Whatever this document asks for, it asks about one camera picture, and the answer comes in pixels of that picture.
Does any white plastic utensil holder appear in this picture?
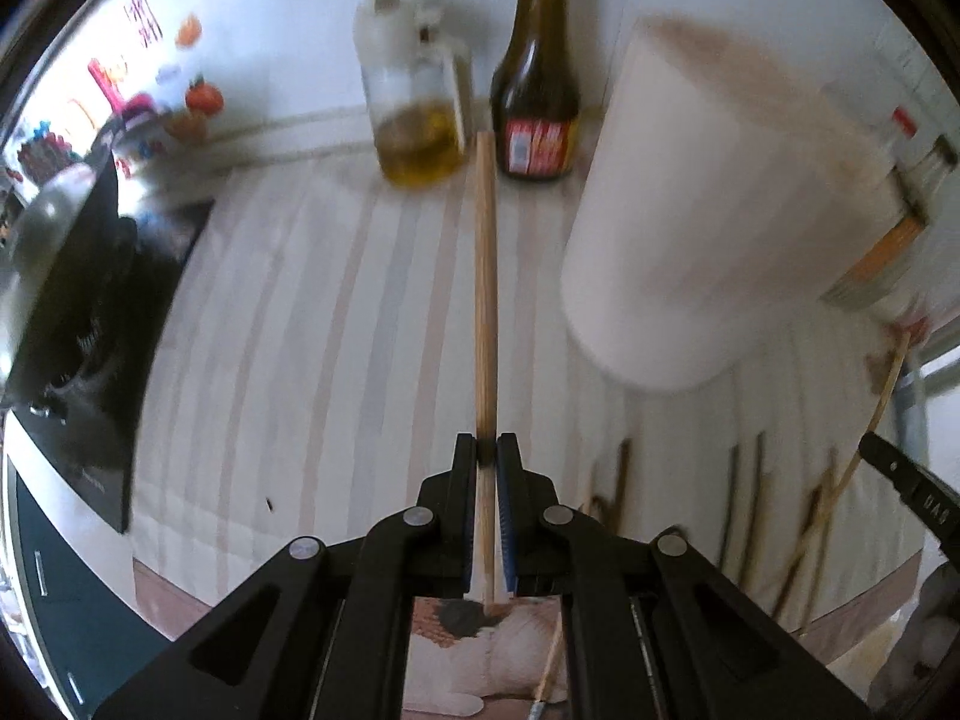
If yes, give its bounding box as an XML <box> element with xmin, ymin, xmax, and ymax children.
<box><xmin>559</xmin><ymin>13</ymin><xmax>910</xmax><ymax>392</ymax></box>

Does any brown wooden chopstick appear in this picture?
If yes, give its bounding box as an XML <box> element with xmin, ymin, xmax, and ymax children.
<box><xmin>771</xmin><ymin>448</ymin><xmax>839</xmax><ymax>617</ymax></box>

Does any black gas stove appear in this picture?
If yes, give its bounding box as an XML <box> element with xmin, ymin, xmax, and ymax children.
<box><xmin>0</xmin><ymin>120</ymin><xmax>218</xmax><ymax>535</ymax></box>

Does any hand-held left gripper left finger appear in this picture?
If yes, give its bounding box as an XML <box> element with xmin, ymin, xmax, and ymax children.
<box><xmin>94</xmin><ymin>433</ymin><xmax>482</xmax><ymax>720</ymax></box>

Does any dark wooden chopstick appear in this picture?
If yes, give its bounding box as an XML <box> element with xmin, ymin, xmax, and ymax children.
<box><xmin>741</xmin><ymin>431</ymin><xmax>767</xmax><ymax>587</ymax></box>
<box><xmin>613</xmin><ymin>438</ymin><xmax>632</xmax><ymax>535</ymax></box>
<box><xmin>720</xmin><ymin>446</ymin><xmax>741</xmax><ymax>565</ymax></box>

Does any metal pot lid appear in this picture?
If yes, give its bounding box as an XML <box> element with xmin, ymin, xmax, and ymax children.
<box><xmin>0</xmin><ymin>162</ymin><xmax>100</xmax><ymax>361</ymax></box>

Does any orange label glass bottle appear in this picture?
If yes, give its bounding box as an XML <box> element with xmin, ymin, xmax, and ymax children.
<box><xmin>820</xmin><ymin>135</ymin><xmax>960</xmax><ymax>313</ymax></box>

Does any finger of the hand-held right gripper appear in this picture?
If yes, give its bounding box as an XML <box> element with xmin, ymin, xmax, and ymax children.
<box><xmin>859</xmin><ymin>431</ymin><xmax>960</xmax><ymax>565</ymax></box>

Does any dark soy sauce bottle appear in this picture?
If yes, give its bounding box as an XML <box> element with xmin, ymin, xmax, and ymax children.
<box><xmin>489</xmin><ymin>0</ymin><xmax>583</xmax><ymax>183</ymax></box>

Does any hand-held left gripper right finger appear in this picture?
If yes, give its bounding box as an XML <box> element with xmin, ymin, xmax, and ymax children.
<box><xmin>497</xmin><ymin>433</ymin><xmax>875</xmax><ymax>720</ymax></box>

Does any pale cloth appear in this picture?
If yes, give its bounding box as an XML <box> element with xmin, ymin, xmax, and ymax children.
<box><xmin>407</xmin><ymin>595</ymin><xmax>565</xmax><ymax>720</ymax></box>

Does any pink plastic item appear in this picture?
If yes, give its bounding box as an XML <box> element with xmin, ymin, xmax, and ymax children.
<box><xmin>88</xmin><ymin>58</ymin><xmax>155</xmax><ymax>122</ymax></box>

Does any dark green cabinet door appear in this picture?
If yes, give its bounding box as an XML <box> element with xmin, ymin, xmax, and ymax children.
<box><xmin>13</xmin><ymin>465</ymin><xmax>175</xmax><ymax>720</ymax></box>

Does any thin pale bamboo chopstick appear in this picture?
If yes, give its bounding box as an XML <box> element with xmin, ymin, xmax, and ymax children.
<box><xmin>528</xmin><ymin>633</ymin><xmax>565</xmax><ymax>720</ymax></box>
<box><xmin>780</xmin><ymin>330</ymin><xmax>913</xmax><ymax>587</ymax></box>

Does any clear cooking oil bottle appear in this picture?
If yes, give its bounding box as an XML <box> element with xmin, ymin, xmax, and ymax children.
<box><xmin>354</xmin><ymin>0</ymin><xmax>471</xmax><ymax>189</ymax></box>

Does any light wooden chopstick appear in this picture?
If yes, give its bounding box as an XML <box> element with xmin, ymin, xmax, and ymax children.
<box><xmin>475</xmin><ymin>130</ymin><xmax>502</xmax><ymax>616</ymax></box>

